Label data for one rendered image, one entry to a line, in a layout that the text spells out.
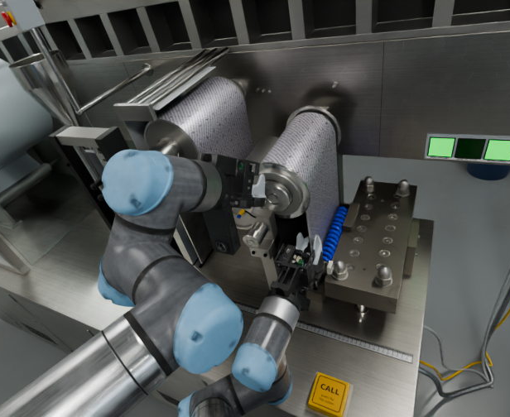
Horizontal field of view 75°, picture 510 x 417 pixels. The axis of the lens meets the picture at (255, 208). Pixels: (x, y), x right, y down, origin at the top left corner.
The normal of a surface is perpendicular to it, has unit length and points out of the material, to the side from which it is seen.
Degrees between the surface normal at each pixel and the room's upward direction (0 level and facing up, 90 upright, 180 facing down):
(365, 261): 0
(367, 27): 90
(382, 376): 0
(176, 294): 2
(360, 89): 90
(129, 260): 20
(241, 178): 50
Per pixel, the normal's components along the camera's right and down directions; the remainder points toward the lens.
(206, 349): 0.67, 0.37
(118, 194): -0.44, 0.01
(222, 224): -0.45, 0.54
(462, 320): -0.19, -0.75
